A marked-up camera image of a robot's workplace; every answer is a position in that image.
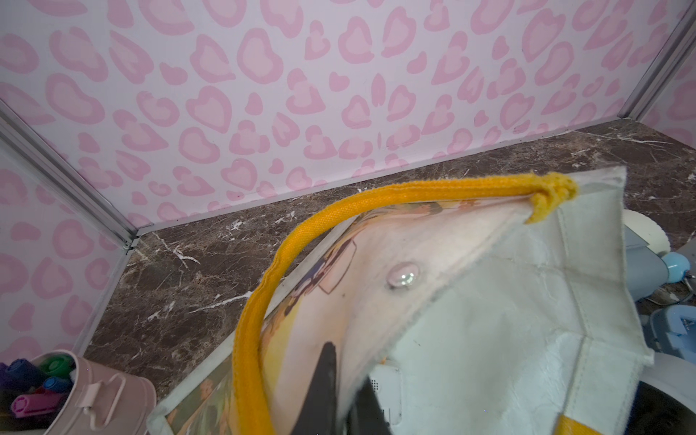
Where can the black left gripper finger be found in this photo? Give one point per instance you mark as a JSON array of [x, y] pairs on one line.
[[318, 414]]

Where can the white canvas tote bag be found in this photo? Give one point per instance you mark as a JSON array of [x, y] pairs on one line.
[[502, 300]]

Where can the light blue alarm clock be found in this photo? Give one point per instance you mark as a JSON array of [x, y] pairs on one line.
[[671, 330]]

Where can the white digital alarm clock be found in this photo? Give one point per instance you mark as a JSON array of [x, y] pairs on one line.
[[386, 381]]

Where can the pink pen holder cup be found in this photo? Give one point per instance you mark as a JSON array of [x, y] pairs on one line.
[[62, 393]]

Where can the aluminium corner frame post left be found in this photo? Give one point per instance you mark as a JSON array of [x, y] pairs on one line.
[[44, 163]]

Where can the aluminium corner frame post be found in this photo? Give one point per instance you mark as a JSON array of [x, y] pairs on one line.
[[665, 66], [44, 163]]

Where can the aluminium corner frame post right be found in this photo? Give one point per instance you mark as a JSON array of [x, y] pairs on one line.
[[665, 66]]

